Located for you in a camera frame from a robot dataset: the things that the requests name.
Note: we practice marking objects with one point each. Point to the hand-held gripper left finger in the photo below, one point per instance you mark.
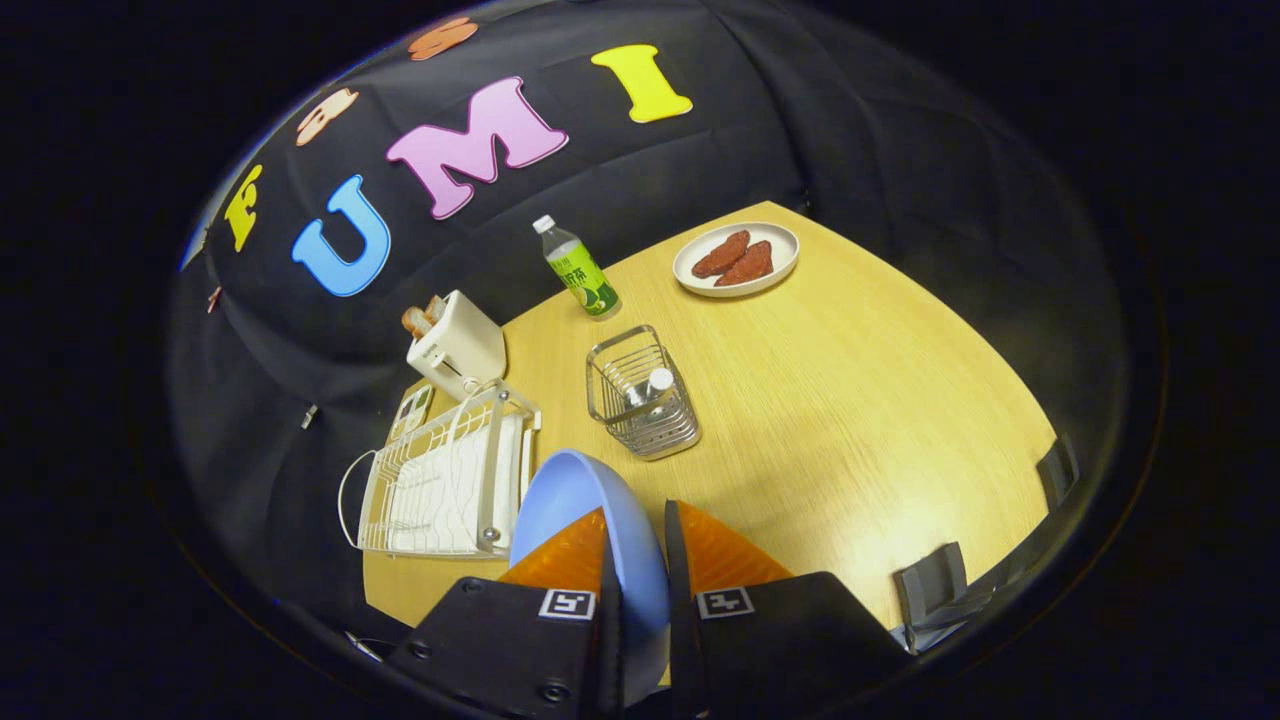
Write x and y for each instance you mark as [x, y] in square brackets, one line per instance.
[500, 640]

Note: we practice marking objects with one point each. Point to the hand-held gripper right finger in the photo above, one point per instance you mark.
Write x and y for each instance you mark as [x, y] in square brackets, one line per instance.
[780, 640]

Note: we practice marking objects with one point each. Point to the blue plate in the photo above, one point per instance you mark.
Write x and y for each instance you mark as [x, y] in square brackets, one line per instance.
[580, 490]

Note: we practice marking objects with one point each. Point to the metal spoon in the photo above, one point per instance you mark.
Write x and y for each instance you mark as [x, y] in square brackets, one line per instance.
[659, 381]

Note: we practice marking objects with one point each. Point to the white dish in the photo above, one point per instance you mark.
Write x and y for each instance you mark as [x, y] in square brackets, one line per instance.
[785, 245]

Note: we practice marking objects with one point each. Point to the black chair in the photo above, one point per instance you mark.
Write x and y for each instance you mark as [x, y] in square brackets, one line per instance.
[930, 585]

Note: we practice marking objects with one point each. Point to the divided snack tray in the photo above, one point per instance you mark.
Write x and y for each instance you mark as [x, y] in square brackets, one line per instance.
[410, 412]

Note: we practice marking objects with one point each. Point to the grey clip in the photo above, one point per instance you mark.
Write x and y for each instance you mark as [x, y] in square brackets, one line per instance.
[310, 416]

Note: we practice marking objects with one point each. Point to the white toaster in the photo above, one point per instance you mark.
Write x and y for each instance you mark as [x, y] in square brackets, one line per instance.
[465, 345]

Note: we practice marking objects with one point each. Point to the toast slice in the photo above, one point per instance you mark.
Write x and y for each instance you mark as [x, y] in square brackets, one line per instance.
[436, 308]
[416, 322]

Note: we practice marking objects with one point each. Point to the green tea bottle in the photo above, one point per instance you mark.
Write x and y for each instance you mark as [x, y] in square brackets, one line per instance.
[582, 275]

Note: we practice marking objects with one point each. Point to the red meat piece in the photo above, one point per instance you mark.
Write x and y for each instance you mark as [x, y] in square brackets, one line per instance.
[720, 255]
[750, 265]

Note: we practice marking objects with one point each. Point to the black backdrop cloth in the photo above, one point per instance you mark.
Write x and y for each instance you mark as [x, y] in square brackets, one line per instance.
[700, 150]

